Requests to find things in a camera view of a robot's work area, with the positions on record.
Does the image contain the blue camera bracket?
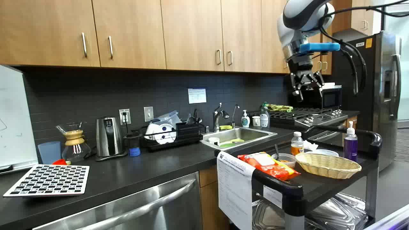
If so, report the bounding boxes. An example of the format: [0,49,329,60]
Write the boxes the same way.
[298,41,343,55]

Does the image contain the crumpled white napkin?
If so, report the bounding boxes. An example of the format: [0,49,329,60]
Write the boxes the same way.
[303,139,320,153]

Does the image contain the black dish rack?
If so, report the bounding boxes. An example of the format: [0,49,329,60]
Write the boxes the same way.
[141,122,207,152]

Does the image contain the clear plastic lid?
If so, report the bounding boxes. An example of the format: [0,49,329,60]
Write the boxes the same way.
[315,148,340,159]

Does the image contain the woven wicker basket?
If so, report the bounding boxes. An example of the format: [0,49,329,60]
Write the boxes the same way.
[294,152,363,180]

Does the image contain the blue plastic container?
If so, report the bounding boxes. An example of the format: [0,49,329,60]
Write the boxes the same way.
[37,141,63,166]

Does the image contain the checkerboard calibration board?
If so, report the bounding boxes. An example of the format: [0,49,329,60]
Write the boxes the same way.
[3,164,91,199]

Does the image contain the wall power outlet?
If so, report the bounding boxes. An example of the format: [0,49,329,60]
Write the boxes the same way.
[142,105,155,124]
[118,107,133,127]

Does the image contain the gas stove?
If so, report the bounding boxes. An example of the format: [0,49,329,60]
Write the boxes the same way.
[273,106,360,145]

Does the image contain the wooden wall cabinets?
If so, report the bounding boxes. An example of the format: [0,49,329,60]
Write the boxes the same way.
[0,0,383,77]

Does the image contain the green sponge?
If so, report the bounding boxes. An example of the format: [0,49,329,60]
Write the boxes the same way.
[219,137,247,150]

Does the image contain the stainless steel refrigerator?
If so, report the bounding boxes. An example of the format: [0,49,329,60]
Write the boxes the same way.
[331,31,403,171]

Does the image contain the thin chrome tap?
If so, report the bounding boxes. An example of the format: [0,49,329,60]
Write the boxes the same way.
[232,105,243,129]

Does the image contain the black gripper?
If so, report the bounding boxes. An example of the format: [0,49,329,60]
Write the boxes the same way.
[288,55,326,102]

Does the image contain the chrome kitchen faucet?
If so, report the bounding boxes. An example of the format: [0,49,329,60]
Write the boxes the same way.
[213,101,232,133]

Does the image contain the orange snack bag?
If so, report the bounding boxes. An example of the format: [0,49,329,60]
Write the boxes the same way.
[237,151,301,183]

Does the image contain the green oven mitts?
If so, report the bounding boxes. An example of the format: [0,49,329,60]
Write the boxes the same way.
[266,102,296,115]

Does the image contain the clear hand soap dispenser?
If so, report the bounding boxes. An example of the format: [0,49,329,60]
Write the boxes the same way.
[241,109,252,129]

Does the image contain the stainless steel sink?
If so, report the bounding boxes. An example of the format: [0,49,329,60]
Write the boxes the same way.
[200,127,279,152]

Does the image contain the clear bottle with green cap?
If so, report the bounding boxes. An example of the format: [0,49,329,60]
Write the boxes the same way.
[260,104,271,129]

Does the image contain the whiteboard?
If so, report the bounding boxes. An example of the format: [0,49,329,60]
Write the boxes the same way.
[0,64,40,173]

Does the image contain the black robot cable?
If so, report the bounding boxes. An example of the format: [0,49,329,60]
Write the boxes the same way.
[319,0,409,96]

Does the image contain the stainless steel dishwasher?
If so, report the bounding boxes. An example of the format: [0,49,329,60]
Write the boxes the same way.
[31,171,204,230]

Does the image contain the juice bottle with orange label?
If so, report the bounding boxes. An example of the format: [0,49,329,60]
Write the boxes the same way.
[290,130,306,157]

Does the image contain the black microwave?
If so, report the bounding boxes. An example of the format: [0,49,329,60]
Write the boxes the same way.
[289,82,344,110]

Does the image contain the paper note on backsplash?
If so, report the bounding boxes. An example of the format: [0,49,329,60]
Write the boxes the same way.
[187,87,209,105]

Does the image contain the glass coffee carafe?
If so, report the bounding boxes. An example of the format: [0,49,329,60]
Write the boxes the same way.
[55,122,92,165]

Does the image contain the clear plastic round container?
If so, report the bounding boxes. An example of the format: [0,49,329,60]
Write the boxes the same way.
[306,148,331,157]

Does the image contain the purple soap pump bottle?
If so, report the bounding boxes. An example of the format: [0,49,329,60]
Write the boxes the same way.
[343,120,360,162]

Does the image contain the silver foil bags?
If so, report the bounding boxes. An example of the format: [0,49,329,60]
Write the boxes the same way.
[253,193,371,230]

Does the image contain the steel electric kettle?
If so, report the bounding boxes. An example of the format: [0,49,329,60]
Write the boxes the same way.
[95,116,129,162]

